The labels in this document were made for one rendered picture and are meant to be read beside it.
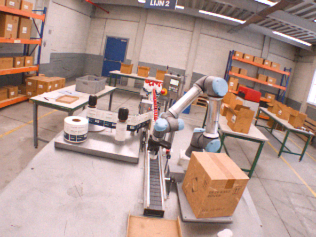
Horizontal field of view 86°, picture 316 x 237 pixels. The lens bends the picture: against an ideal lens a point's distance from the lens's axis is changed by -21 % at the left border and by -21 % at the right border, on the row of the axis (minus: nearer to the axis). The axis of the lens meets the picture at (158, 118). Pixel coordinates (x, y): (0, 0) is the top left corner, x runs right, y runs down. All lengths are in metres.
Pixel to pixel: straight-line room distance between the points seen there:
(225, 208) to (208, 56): 8.42
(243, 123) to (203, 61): 6.34
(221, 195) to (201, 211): 0.13
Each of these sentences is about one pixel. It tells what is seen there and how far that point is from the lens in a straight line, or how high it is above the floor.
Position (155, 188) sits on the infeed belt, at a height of 0.88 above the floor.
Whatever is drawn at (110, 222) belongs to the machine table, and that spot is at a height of 0.83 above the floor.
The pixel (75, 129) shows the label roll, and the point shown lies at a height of 0.99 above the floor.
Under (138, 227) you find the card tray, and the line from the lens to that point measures 1.08.
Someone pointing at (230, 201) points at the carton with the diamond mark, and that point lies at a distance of 1.20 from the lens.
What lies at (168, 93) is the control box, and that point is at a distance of 1.76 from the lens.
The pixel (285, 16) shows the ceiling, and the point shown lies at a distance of 6.48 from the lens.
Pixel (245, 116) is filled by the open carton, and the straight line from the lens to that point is 3.19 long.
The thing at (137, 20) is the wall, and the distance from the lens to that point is 9.62.
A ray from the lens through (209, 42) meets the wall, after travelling 9.34.
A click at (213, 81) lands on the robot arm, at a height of 1.53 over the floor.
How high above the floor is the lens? 1.62
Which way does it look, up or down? 17 degrees down
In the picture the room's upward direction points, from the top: 11 degrees clockwise
